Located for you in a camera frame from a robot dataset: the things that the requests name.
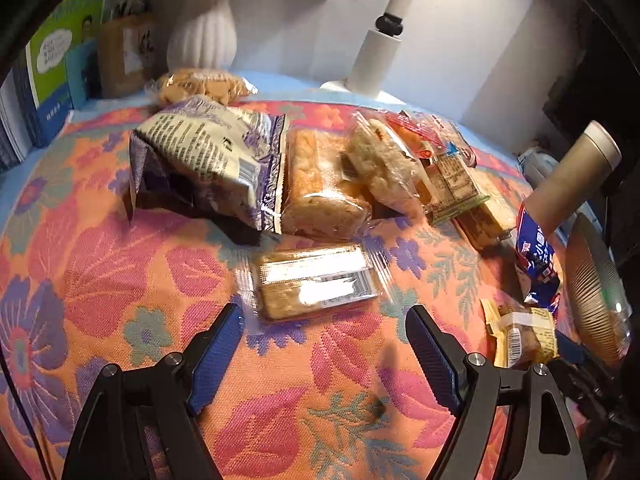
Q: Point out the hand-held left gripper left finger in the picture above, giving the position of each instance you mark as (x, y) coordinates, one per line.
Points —
(217, 355)

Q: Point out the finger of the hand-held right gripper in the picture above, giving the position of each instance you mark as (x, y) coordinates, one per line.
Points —
(571, 347)

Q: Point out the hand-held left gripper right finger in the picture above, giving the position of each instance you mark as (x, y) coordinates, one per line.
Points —
(432, 355)

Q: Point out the small yellow cake packet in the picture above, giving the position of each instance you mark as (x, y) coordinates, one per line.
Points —
(525, 337)

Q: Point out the clear ribbed glass plate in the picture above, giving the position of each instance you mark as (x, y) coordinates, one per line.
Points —
(595, 280)

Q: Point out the blue snack packet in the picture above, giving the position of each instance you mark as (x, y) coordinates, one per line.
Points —
(537, 260)

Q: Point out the cake packet white label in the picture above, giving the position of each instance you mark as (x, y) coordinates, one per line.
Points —
(315, 280)

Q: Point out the green label snack packet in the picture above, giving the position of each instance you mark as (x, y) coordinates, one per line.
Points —
(455, 185)

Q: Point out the clear packet of rice cracker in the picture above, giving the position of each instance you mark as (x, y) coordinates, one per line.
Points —
(382, 170)

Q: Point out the clear packet of toasted bread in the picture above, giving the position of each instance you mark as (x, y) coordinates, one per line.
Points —
(320, 190)

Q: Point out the purple and white snack bag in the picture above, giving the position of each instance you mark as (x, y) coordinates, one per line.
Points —
(200, 155)

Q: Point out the red orange snack packet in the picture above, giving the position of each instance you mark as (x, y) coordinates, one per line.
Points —
(412, 135)

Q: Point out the floral woven tablecloth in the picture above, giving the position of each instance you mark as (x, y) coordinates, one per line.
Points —
(125, 270)

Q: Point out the gold thermos bottle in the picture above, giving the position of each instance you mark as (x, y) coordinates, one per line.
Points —
(570, 180)

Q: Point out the pale blue plastic bag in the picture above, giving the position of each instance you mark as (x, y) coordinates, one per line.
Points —
(537, 167)

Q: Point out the clear packet of cookies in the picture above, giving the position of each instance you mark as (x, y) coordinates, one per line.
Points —
(205, 85)

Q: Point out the white desk lamp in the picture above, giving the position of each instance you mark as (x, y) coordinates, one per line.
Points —
(375, 60)

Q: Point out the row of dark books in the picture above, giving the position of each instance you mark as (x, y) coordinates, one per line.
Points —
(12, 125)

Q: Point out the brown cardboard box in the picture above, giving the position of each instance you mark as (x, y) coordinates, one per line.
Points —
(125, 55)

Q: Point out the white ribbed vase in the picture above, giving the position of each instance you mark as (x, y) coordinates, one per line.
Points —
(202, 35)

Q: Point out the green and blue book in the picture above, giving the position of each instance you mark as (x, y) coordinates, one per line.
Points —
(60, 65)

